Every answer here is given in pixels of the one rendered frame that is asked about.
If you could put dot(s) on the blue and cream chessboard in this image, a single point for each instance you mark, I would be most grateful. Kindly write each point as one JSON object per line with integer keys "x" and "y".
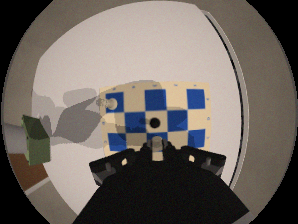
{"x": 183, "y": 108}

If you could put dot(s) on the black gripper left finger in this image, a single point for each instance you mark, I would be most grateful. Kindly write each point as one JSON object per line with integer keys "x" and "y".
{"x": 111, "y": 164}

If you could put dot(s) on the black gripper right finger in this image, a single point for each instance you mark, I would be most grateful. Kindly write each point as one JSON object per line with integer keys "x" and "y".
{"x": 204, "y": 159}

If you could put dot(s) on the black pawn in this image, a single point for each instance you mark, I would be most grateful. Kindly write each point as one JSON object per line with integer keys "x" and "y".
{"x": 153, "y": 123}

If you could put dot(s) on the white rook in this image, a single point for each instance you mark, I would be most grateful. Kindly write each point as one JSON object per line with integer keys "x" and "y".
{"x": 111, "y": 103}

